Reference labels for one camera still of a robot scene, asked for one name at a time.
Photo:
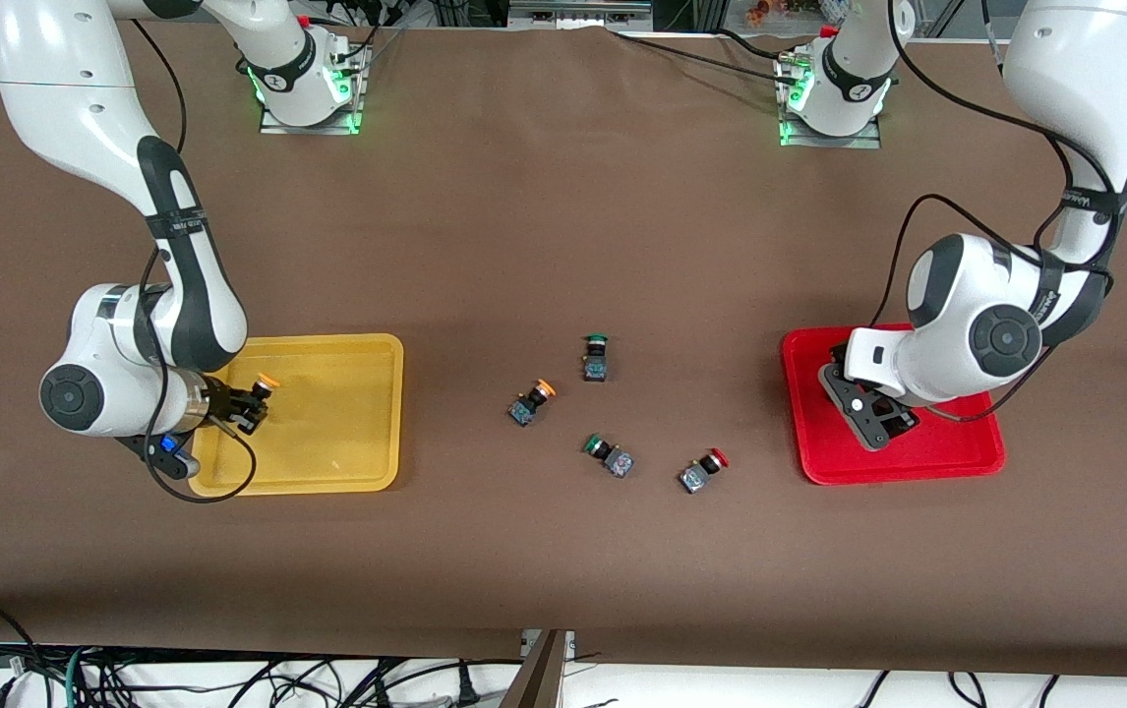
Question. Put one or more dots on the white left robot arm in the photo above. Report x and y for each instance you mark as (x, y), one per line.
(1075, 59)

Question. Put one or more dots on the yellow plastic tray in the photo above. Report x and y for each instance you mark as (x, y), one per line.
(327, 423)

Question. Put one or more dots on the brown support beam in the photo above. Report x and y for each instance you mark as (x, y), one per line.
(534, 678)

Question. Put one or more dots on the red plastic tray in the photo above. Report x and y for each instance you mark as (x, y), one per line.
(819, 442)

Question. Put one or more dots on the red push button switch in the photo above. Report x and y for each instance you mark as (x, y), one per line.
(692, 479)

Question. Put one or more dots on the brown table cover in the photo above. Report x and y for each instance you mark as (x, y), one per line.
(563, 551)

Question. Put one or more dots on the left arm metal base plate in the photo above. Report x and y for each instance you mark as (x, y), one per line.
(868, 140)

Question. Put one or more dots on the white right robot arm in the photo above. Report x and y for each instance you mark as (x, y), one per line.
(72, 98)

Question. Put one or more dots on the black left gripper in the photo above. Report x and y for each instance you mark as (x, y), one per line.
(894, 426)

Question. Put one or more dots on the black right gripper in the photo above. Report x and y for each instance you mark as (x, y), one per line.
(226, 404)

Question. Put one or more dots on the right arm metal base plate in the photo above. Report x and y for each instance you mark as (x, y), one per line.
(273, 120)

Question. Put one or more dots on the yellow push button switch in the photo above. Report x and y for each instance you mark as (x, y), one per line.
(268, 380)
(522, 411)

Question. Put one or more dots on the green push button switch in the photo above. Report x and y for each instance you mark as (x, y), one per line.
(619, 463)
(595, 368)

